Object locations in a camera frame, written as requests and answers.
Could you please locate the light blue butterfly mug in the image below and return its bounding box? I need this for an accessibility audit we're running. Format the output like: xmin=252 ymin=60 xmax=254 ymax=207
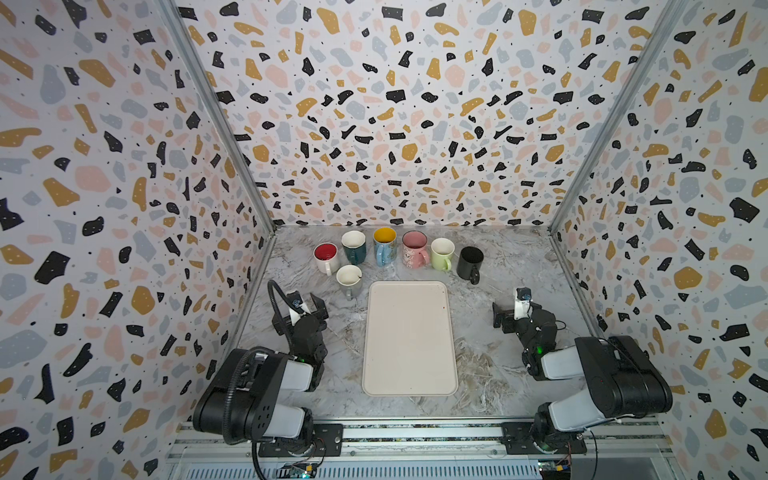
xmin=374 ymin=227 xmax=397 ymax=267

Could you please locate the grey mug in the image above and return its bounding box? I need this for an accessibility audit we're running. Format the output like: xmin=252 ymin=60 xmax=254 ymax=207
xmin=336 ymin=265 xmax=363 ymax=300

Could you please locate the light green mug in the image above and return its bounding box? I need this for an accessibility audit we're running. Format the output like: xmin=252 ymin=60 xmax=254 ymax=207
xmin=430 ymin=238 xmax=455 ymax=272

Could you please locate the left black corrugated cable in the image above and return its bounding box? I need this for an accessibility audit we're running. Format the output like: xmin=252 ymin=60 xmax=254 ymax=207
xmin=220 ymin=279 xmax=301 ymax=480

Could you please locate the pink patterned mug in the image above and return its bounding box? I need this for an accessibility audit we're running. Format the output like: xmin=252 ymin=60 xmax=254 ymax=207
xmin=402 ymin=230 xmax=430 ymax=269

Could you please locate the white mug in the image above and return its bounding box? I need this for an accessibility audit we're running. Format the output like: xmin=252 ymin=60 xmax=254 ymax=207
xmin=313 ymin=242 xmax=341 ymax=276

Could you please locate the aluminium corner post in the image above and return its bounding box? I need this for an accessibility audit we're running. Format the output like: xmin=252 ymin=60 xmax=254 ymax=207
xmin=156 ymin=0 xmax=275 ymax=238
xmin=548 ymin=0 xmax=687 ymax=237

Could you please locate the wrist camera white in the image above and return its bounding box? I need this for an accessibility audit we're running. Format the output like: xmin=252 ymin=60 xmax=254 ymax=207
xmin=287 ymin=291 xmax=310 ymax=325
xmin=514 ymin=287 xmax=532 ymax=320

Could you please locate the left aluminium corner post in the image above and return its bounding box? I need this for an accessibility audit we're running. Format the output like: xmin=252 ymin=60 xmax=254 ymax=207
xmin=156 ymin=0 xmax=275 ymax=238

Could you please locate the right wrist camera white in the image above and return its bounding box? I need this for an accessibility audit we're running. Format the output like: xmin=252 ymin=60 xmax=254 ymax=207
xmin=514 ymin=287 xmax=532 ymax=320

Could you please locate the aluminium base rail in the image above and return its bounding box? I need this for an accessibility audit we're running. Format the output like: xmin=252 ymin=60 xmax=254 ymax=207
xmin=158 ymin=417 xmax=685 ymax=479

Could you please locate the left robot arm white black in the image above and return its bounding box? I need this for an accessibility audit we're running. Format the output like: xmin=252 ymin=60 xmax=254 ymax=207
xmin=192 ymin=291 xmax=329 ymax=455

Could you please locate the black mug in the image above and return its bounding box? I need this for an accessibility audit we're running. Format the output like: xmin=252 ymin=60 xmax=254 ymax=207
xmin=456 ymin=246 xmax=484 ymax=285

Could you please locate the right circuit board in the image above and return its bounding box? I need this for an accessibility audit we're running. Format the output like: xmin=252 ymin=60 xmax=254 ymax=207
xmin=537 ymin=460 xmax=571 ymax=480

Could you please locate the dark green mug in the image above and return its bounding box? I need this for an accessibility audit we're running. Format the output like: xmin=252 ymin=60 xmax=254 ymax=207
xmin=341 ymin=230 xmax=367 ymax=265

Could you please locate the right aluminium corner post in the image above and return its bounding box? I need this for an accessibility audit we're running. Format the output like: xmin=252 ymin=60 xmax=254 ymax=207
xmin=548 ymin=0 xmax=687 ymax=237

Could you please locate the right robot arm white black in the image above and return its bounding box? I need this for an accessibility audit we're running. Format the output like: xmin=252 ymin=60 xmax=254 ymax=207
xmin=492 ymin=298 xmax=673 ymax=453

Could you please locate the left green circuit board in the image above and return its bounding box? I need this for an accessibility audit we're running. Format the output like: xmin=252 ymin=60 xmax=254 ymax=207
xmin=277 ymin=462 xmax=318 ymax=479

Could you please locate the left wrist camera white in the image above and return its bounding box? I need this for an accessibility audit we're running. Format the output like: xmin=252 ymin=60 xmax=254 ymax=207
xmin=287 ymin=291 xmax=310 ymax=325

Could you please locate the cream rectangular tray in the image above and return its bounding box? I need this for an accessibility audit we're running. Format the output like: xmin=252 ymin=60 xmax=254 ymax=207
xmin=362 ymin=281 xmax=458 ymax=397

